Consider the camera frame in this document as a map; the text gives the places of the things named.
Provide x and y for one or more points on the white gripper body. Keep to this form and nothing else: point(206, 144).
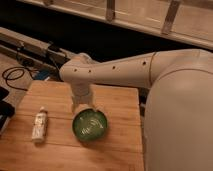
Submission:
point(81, 94)

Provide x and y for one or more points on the small white plastic bottle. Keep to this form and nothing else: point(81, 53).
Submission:
point(40, 126)

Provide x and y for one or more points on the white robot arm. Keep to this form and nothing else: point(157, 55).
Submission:
point(178, 122)

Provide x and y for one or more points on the green ceramic bowl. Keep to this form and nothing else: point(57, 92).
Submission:
point(89, 125)

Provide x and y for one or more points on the blue object on floor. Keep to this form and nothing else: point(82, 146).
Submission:
point(42, 75)

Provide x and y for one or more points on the black power adapter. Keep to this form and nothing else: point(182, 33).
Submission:
point(52, 48)

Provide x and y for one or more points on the black object at left edge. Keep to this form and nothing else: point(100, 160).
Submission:
point(6, 109)

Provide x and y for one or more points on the metal floor rail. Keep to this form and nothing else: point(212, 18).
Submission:
point(33, 46)

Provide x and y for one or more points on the white window frame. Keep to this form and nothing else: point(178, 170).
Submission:
point(187, 21)

